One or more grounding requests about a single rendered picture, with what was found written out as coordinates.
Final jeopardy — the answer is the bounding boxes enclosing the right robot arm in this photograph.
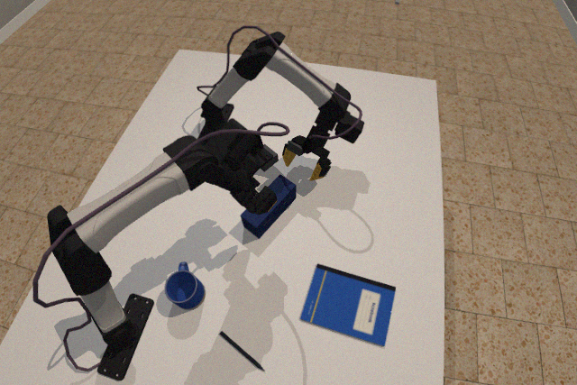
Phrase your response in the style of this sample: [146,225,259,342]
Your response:
[47,133,279,380]

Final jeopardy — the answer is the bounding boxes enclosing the blue notebook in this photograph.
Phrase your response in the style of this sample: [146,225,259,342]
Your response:
[300,264,396,346]

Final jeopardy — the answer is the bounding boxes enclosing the black pen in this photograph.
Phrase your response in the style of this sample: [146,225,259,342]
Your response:
[220,331,264,371]

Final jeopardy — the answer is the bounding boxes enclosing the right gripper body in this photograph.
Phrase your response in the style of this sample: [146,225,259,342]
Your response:
[220,160,277,215]

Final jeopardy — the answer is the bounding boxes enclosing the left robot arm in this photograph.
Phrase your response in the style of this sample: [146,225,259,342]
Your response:
[198,32,358,156]

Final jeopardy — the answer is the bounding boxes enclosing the dark blue mug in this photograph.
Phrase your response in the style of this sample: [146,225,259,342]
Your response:
[165,261,206,310]

